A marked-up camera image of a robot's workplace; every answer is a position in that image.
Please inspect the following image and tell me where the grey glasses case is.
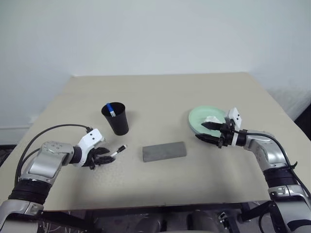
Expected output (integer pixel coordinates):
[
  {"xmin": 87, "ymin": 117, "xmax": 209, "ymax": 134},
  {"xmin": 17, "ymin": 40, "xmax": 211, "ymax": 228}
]
[{"xmin": 141, "ymin": 141, "xmax": 188, "ymax": 163}]

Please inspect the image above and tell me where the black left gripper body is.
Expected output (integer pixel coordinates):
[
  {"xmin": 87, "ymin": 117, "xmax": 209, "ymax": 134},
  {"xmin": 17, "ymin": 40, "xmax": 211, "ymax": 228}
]
[{"xmin": 86, "ymin": 147, "xmax": 101, "ymax": 171}]

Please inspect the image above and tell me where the white wall baseboard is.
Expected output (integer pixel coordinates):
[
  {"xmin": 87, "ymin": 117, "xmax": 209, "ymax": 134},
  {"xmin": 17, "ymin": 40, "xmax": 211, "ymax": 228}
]
[{"xmin": 0, "ymin": 125, "xmax": 32, "ymax": 146}]

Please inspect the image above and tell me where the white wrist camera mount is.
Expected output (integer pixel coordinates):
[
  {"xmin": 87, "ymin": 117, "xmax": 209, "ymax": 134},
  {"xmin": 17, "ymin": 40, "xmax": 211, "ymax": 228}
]
[
  {"xmin": 78, "ymin": 129, "xmax": 106, "ymax": 168},
  {"xmin": 225, "ymin": 107, "xmax": 242, "ymax": 148}
]

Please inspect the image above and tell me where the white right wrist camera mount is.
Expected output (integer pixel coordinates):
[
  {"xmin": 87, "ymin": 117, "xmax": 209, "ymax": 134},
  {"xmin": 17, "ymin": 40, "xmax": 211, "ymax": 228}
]
[{"xmin": 225, "ymin": 107, "xmax": 242, "ymax": 148}]

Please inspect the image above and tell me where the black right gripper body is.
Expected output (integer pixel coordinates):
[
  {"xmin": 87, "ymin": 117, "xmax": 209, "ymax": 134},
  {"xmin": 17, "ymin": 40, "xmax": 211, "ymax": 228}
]
[{"xmin": 218, "ymin": 118, "xmax": 235, "ymax": 149}]

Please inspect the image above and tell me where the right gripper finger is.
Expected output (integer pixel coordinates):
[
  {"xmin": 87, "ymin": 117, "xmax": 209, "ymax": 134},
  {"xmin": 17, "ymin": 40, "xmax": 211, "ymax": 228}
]
[
  {"xmin": 195, "ymin": 133, "xmax": 222, "ymax": 147},
  {"xmin": 201, "ymin": 121, "xmax": 223, "ymax": 133}
]

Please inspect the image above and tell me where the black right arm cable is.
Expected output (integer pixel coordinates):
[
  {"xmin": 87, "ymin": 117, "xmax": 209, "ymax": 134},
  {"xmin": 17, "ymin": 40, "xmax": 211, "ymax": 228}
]
[{"xmin": 239, "ymin": 129, "xmax": 304, "ymax": 192}]

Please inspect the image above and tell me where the light green plate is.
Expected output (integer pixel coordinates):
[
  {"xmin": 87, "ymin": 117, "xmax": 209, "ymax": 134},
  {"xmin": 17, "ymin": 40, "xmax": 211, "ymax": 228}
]
[{"xmin": 189, "ymin": 104, "xmax": 230, "ymax": 138}]

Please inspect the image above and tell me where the white pen with blue cap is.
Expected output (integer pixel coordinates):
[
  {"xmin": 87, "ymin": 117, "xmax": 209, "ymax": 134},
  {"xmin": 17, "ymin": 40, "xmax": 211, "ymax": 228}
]
[{"xmin": 105, "ymin": 102, "xmax": 116, "ymax": 118}]

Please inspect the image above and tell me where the black plastic cup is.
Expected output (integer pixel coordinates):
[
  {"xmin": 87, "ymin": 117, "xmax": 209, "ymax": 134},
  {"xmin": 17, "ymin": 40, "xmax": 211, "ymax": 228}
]
[{"xmin": 101, "ymin": 101, "xmax": 130, "ymax": 136}]

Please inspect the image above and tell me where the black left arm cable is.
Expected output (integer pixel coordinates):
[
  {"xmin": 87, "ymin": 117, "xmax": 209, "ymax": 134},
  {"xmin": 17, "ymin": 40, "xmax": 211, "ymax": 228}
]
[{"xmin": 14, "ymin": 124, "xmax": 94, "ymax": 185}]

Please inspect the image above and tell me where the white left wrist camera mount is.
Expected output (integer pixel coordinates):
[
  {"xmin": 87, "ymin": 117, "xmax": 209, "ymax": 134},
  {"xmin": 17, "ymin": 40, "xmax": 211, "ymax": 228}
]
[{"xmin": 78, "ymin": 129, "xmax": 106, "ymax": 168}]

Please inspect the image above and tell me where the light blue plate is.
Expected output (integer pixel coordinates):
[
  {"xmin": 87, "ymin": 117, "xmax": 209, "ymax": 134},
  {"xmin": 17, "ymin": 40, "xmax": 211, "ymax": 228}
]
[{"xmin": 188, "ymin": 109, "xmax": 207, "ymax": 136}]

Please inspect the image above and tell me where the white pen with black tip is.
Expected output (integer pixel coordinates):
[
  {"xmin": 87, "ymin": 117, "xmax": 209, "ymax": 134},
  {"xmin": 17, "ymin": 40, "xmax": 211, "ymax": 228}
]
[{"xmin": 109, "ymin": 144, "xmax": 129, "ymax": 159}]

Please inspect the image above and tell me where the white tissue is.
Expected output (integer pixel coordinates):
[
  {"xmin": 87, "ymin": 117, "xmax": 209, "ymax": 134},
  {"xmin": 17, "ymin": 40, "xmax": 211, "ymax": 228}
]
[{"xmin": 203, "ymin": 116, "xmax": 221, "ymax": 125}]

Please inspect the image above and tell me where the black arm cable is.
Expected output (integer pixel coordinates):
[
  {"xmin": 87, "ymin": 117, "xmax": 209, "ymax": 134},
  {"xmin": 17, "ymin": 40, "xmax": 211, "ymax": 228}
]
[
  {"xmin": 239, "ymin": 129, "xmax": 304, "ymax": 192},
  {"xmin": 14, "ymin": 124, "xmax": 94, "ymax": 185}
]

